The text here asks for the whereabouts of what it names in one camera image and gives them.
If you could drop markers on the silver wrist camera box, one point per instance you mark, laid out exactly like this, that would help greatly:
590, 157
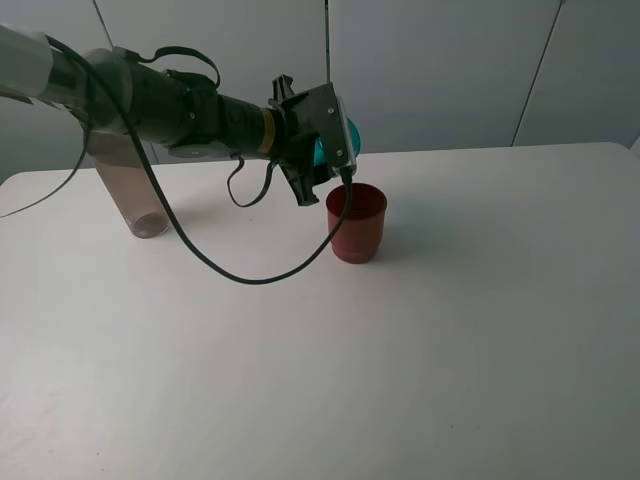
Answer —
335, 135

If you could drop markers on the clear brownish plastic bottle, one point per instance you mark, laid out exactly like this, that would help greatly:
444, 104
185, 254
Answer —
120, 169

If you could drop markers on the red plastic cup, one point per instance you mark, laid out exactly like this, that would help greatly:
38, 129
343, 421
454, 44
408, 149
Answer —
360, 235

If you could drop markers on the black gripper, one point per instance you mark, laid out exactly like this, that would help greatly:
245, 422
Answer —
301, 120

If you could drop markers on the teal translucent plastic cup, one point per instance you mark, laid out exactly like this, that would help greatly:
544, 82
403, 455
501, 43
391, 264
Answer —
355, 142

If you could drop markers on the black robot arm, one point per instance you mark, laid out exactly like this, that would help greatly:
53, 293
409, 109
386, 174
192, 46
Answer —
119, 92

